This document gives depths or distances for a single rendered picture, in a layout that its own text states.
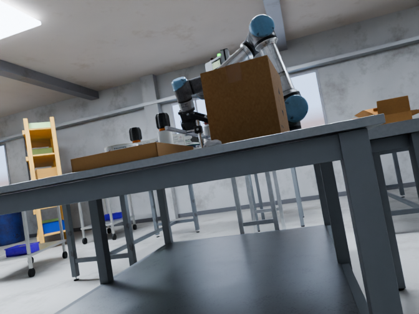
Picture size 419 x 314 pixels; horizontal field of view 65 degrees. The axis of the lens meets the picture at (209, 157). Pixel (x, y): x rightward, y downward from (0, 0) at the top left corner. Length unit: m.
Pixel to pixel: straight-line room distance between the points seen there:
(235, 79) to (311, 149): 0.46
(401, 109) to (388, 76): 3.36
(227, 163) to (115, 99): 6.85
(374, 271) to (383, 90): 5.84
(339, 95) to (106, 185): 5.79
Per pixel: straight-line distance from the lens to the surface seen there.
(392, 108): 3.27
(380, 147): 1.20
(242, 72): 1.14
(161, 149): 0.87
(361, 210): 0.79
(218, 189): 6.57
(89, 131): 7.87
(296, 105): 1.58
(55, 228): 6.21
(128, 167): 0.85
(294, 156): 0.78
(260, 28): 1.67
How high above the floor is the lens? 0.76
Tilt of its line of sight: 3 degrees up
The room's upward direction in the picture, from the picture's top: 10 degrees counter-clockwise
